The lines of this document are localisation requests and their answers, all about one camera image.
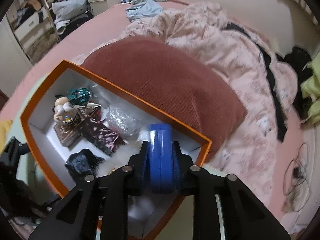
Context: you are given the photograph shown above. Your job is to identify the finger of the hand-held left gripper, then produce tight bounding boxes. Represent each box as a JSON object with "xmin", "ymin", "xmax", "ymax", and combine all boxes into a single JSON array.
[{"xmin": 0, "ymin": 137, "xmax": 30, "ymax": 161}]

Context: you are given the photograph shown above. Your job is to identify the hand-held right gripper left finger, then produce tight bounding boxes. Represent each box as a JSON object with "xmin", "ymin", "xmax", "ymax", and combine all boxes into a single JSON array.
[{"xmin": 28, "ymin": 141, "xmax": 151, "ymax": 240}]

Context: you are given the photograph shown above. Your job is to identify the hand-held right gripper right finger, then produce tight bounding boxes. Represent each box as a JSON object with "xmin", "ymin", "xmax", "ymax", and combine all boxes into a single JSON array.
[{"xmin": 172, "ymin": 141, "xmax": 292, "ymax": 240}]

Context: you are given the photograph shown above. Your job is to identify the blue round case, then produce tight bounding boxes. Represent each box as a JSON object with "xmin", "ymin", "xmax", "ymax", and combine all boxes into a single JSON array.
[{"xmin": 146, "ymin": 123, "xmax": 182, "ymax": 194}]

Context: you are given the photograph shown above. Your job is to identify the black cloth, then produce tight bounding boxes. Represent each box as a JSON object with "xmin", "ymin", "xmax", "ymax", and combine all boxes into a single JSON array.
[{"xmin": 65, "ymin": 148, "xmax": 106, "ymax": 175}]

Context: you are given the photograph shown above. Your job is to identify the orange cardboard box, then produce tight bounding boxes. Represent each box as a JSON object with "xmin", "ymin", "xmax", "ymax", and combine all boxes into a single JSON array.
[{"xmin": 20, "ymin": 60, "xmax": 213, "ymax": 238}]

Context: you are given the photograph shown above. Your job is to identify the yellow cloth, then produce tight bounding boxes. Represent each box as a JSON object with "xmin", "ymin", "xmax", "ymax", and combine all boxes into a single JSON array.
[{"xmin": 0, "ymin": 119, "xmax": 13, "ymax": 153}]

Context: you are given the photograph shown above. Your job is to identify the white fluffy toy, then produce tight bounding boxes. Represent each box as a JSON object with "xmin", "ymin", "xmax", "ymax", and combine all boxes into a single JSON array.
[{"xmin": 96, "ymin": 129, "xmax": 151, "ymax": 178}]

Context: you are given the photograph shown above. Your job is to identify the bubble wrap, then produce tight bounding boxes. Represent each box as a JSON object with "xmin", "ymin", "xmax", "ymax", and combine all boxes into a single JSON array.
[{"xmin": 106, "ymin": 106, "xmax": 148, "ymax": 137}]

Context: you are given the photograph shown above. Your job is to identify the dark pouch with red print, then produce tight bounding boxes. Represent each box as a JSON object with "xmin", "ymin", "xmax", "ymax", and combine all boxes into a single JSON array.
[{"xmin": 81, "ymin": 117, "xmax": 126, "ymax": 157}]

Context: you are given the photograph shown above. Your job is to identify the brown card deck box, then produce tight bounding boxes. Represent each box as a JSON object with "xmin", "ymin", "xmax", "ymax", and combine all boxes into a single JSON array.
[{"xmin": 53, "ymin": 122, "xmax": 83, "ymax": 147}]

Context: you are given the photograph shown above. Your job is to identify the cartoon figurine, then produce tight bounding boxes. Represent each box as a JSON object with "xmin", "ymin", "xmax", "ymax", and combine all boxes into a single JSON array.
[{"xmin": 53, "ymin": 96, "xmax": 75, "ymax": 125}]

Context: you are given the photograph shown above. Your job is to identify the metal cone ornament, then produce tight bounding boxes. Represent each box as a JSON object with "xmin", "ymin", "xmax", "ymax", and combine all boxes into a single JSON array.
[{"xmin": 86, "ymin": 101, "xmax": 102, "ymax": 117}]

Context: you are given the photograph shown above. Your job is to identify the red pillow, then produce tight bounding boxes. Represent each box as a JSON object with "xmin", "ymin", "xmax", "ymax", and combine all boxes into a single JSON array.
[{"xmin": 81, "ymin": 36, "xmax": 248, "ymax": 161}]

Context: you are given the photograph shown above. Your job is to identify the green toy car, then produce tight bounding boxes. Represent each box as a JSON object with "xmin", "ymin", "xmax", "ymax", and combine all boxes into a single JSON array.
[{"xmin": 68, "ymin": 87, "xmax": 92, "ymax": 104}]

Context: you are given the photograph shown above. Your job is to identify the white shelf unit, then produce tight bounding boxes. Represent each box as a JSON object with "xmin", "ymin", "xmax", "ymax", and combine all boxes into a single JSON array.
[{"xmin": 4, "ymin": 0, "xmax": 61, "ymax": 63}]

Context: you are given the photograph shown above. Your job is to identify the long black garment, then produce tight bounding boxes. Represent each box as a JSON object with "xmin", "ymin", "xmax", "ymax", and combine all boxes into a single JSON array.
[{"xmin": 224, "ymin": 22, "xmax": 288, "ymax": 143}]

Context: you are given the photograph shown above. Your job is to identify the pink bed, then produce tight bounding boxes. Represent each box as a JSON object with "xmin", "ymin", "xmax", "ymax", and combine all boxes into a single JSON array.
[{"xmin": 0, "ymin": 0, "xmax": 320, "ymax": 230}]

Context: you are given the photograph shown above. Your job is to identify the pink printed blanket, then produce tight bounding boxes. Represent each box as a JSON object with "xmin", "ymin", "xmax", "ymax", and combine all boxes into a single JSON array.
[{"xmin": 117, "ymin": 1, "xmax": 298, "ymax": 213}]

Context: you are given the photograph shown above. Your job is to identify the light blue cloth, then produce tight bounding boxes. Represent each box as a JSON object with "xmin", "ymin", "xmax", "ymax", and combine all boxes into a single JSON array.
[{"xmin": 125, "ymin": 0, "xmax": 164, "ymax": 22}]

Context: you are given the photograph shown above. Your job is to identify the pile of clothes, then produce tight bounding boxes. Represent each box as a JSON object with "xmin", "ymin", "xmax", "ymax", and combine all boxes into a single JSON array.
[{"xmin": 48, "ymin": 0, "xmax": 88, "ymax": 34}]

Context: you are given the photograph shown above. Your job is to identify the green cloth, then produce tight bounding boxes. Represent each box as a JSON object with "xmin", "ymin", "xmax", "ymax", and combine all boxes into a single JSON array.
[{"xmin": 299, "ymin": 54, "xmax": 320, "ymax": 123}]

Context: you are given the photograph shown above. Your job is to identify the black garment pile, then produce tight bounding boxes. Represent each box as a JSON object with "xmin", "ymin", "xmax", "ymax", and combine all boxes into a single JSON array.
[{"xmin": 283, "ymin": 46, "xmax": 313, "ymax": 121}]

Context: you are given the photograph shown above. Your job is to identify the black cable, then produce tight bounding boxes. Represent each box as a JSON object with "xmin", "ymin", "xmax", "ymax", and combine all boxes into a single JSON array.
[{"xmin": 282, "ymin": 142, "xmax": 312, "ymax": 196}]

